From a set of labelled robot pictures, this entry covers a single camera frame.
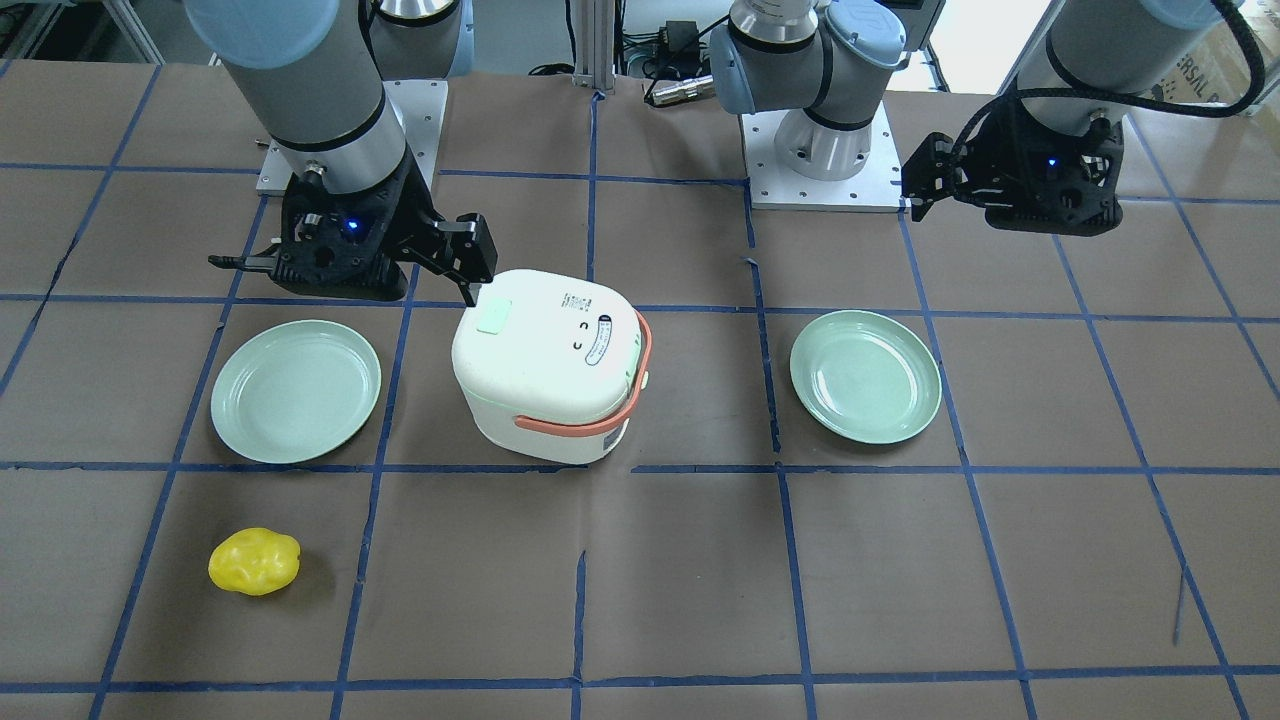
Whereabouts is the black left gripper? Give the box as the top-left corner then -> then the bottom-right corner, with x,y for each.
901,102 -> 1124,237

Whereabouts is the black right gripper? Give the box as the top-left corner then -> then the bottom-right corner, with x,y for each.
207,151 -> 498,307

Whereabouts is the white rice cooker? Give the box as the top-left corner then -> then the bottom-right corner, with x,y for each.
451,269 -> 654,465

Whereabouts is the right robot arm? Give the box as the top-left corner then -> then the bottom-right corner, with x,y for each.
186,1 -> 497,306

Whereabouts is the green plate near left arm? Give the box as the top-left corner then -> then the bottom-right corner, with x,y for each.
788,310 -> 942,445

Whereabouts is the green plate near right arm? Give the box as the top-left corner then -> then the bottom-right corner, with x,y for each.
210,319 -> 381,465

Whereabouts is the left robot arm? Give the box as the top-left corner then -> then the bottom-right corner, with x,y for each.
643,1 -> 1276,237

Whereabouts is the black power adapter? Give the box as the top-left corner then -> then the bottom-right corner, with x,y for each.
657,20 -> 700,61

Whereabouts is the aluminium frame post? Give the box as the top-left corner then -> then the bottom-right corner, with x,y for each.
570,0 -> 620,95

